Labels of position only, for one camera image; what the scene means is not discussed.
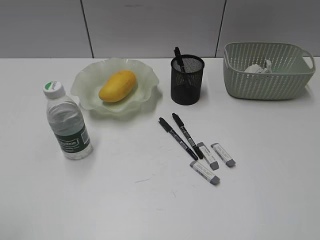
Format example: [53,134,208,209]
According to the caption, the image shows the black marker pen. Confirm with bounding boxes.
[158,117,198,161]
[174,46,186,73]
[172,113,204,159]

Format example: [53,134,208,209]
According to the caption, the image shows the yellow mango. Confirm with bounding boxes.
[98,70,137,103]

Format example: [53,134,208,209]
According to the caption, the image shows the grey white eraser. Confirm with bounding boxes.
[211,143,236,168]
[189,160,220,186]
[197,142,219,171]

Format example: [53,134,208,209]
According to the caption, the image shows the clear water bottle green label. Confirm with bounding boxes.
[43,81,93,160]

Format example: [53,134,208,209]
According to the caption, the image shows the white waste paper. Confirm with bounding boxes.
[244,59,272,74]

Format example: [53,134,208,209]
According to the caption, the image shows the black mesh pen holder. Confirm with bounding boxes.
[170,54,205,106]

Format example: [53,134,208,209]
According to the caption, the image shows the frosted green wavy plate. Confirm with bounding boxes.
[70,58,160,115]

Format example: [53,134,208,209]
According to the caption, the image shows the light green plastic basket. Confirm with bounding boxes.
[223,42,316,101]

